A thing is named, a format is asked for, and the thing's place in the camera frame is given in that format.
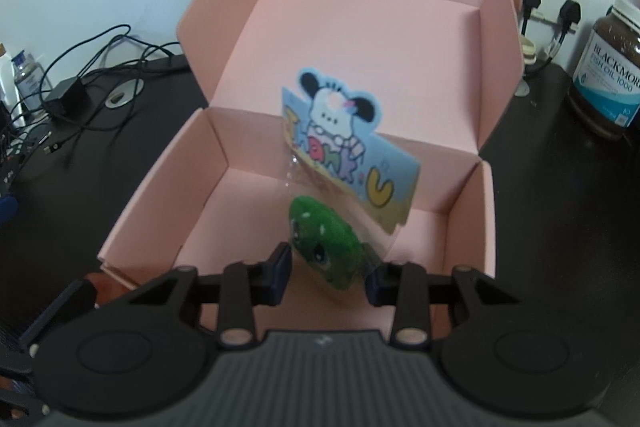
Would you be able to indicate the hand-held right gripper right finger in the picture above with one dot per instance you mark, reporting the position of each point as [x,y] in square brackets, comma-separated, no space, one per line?
[377,284]

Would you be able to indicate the black power adapter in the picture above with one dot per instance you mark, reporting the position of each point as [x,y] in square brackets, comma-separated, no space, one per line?
[67,97]

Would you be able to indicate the red plastic comb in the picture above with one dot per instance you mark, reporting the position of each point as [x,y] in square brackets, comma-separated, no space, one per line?
[107,289]

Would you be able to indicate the black desktop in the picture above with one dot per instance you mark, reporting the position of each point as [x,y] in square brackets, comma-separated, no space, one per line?
[550,207]

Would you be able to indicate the packaged green plush toy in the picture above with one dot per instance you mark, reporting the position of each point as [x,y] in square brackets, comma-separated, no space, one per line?
[320,232]

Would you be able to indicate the silver desk grommet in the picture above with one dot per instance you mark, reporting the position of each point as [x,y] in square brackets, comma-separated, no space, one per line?
[521,89]
[122,96]

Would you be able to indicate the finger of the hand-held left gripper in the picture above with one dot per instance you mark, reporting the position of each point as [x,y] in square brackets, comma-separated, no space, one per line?
[65,307]

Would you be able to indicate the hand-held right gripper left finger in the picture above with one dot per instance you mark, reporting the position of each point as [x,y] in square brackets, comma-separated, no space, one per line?
[280,274]

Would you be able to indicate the pink cardboard box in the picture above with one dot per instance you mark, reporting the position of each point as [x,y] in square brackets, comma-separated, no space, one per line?
[350,47]

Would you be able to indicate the brown supplement bottle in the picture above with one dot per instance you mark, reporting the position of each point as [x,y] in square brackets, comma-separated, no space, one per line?
[607,77]

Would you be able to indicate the clear plastic water bottle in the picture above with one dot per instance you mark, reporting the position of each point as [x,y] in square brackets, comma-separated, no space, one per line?
[25,77]

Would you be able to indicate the white squeeze tube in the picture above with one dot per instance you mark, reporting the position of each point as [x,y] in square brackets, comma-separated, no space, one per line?
[5,77]

